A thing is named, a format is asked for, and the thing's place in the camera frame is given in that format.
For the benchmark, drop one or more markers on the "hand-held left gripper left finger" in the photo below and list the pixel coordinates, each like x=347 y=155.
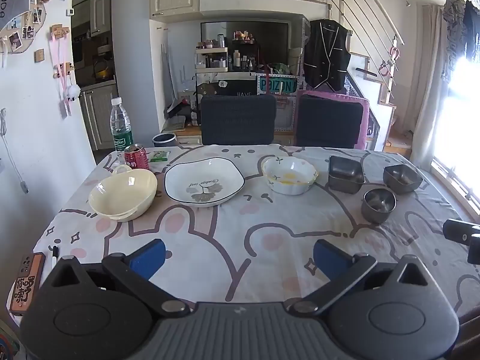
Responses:
x=148 y=257

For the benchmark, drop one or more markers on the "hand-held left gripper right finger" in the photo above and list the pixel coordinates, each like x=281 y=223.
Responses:
x=330 y=258

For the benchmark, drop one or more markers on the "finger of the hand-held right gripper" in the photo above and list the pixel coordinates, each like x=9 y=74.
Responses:
x=455 y=230

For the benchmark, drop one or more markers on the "round steel bowl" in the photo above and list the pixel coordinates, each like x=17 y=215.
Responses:
x=378 y=204

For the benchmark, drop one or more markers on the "square steel bowl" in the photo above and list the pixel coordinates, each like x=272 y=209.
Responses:
x=403 y=179

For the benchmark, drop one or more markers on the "rectangular steel container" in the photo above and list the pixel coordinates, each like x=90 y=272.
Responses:
x=345 y=174

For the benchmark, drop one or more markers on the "white bowl with yellow rim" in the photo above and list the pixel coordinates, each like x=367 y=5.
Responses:
x=288 y=174

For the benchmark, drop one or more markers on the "white leaf print plate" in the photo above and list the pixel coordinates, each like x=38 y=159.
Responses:
x=204 y=180

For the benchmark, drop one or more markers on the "printed bunny tablecloth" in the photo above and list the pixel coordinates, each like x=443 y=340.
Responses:
x=225 y=240

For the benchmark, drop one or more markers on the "black marker pen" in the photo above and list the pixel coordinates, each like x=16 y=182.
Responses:
x=54 y=252

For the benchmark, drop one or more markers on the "red drink can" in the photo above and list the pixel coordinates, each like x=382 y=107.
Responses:
x=135 y=156

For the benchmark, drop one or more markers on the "green packet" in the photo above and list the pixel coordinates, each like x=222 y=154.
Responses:
x=159 y=155

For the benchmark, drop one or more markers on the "grey trash bin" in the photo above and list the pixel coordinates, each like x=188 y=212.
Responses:
x=164 y=139

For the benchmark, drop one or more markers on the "clear water bottle green label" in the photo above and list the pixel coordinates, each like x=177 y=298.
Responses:
x=120 y=123

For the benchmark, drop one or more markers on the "dark blue chair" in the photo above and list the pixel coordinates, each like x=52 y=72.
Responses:
x=238 y=120
x=328 y=122

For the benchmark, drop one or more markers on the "pink chair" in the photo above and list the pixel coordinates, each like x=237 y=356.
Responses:
x=366 y=120

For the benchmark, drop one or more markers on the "grey lower kitchen cabinet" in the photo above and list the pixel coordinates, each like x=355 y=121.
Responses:
x=99 y=114

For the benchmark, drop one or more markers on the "grey kitchen cabinet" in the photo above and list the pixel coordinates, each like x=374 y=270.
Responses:
x=100 y=11
x=99 y=114

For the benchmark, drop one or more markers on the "beige curtain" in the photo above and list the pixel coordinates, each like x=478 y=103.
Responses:
x=427 y=82

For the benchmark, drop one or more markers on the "white plush toy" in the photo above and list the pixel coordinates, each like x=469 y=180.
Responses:
x=72 y=92

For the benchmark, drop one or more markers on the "teal sign plate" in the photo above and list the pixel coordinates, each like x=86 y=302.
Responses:
x=276 y=84

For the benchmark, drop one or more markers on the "black printed box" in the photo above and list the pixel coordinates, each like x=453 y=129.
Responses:
x=240 y=88

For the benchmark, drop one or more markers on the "yellow kettle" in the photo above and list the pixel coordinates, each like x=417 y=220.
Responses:
x=101 y=69

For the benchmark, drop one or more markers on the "black vest white trim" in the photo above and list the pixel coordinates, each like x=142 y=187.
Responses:
x=326 y=56

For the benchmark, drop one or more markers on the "hanging dark clothes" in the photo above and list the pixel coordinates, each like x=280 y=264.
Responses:
x=459 y=26

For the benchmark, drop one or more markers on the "white tiered shelf rack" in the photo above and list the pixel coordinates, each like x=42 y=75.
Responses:
x=211 y=60

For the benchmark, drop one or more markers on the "stair railing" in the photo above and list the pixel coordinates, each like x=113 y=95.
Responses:
x=360 y=7

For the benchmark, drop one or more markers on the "grey upper kitchen cabinet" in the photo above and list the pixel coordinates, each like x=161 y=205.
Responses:
x=100 y=11

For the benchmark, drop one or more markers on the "wall photo board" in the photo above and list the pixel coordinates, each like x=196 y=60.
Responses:
x=20 y=11

